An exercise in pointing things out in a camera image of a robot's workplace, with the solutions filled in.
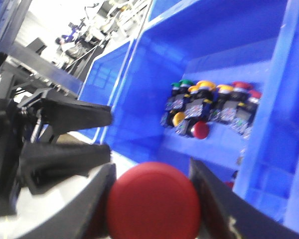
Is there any red push button upright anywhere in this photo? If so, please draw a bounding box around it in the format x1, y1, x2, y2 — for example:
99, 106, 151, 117
231, 81, 253, 118

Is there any yellow button lying loose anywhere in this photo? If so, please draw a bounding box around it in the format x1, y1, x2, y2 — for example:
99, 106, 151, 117
167, 111, 185, 127

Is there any green push button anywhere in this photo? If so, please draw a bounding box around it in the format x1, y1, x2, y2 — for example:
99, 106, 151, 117
165, 79, 194, 111

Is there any red button lying loose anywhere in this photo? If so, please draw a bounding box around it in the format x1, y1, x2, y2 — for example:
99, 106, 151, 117
187, 121, 210, 139

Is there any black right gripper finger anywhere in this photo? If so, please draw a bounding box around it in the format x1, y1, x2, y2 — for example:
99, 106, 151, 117
189, 158, 299, 239

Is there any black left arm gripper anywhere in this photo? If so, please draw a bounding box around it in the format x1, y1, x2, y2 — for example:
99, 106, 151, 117
0, 89, 116, 239

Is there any blue source crate with buttons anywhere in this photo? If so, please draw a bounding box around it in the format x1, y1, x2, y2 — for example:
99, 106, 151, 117
80, 0, 299, 232

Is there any red push button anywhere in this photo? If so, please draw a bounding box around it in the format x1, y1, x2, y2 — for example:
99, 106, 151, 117
106, 162, 201, 239
231, 81, 253, 118
237, 90, 262, 134

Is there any yellow push button right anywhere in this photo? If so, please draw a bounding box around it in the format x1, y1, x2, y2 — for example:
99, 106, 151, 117
211, 85, 234, 121

